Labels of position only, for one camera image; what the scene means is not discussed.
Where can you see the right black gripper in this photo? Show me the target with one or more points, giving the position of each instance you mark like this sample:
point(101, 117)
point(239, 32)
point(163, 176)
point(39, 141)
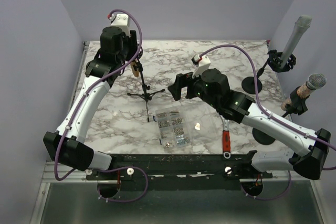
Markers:
point(182, 80)

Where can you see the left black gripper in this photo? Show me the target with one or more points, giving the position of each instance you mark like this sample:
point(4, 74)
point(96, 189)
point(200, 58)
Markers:
point(132, 42)

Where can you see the gold microphone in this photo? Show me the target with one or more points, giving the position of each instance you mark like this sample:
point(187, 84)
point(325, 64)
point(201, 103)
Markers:
point(135, 68)

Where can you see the black tripod microphone stand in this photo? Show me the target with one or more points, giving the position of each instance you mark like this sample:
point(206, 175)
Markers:
point(145, 88)

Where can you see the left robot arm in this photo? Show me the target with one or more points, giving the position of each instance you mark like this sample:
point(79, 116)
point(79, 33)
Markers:
point(67, 144)

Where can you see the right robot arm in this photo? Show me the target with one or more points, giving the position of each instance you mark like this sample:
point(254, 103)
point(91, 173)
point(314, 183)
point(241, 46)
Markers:
point(306, 149)

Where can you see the black round-base clip stand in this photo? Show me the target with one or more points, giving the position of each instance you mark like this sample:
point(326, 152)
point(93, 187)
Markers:
point(286, 113)

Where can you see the grey microphone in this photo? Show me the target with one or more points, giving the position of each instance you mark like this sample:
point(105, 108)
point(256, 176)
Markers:
point(301, 26)

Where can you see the small white paper scrap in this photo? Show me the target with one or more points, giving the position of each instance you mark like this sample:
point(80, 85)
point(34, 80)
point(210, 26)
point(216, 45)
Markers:
point(197, 126)

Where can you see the clear plastic screw box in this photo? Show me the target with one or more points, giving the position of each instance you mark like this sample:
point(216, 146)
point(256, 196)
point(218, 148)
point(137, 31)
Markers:
point(173, 129)

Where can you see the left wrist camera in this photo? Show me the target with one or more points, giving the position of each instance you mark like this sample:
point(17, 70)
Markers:
point(121, 21)

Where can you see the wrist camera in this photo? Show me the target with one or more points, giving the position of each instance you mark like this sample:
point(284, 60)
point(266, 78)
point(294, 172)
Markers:
point(201, 62)
point(121, 21)

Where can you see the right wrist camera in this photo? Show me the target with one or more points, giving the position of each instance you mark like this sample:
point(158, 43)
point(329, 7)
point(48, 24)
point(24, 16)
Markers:
point(201, 62)

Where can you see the red-handled adjustable wrench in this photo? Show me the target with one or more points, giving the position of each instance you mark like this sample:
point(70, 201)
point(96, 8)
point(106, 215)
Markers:
point(226, 139)

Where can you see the black front mounting rail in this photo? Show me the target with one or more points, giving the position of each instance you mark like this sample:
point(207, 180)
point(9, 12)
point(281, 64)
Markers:
point(163, 172)

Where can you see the cork-handle silver-head microphone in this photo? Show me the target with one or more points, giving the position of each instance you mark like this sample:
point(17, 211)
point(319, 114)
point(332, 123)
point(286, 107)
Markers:
point(316, 81)

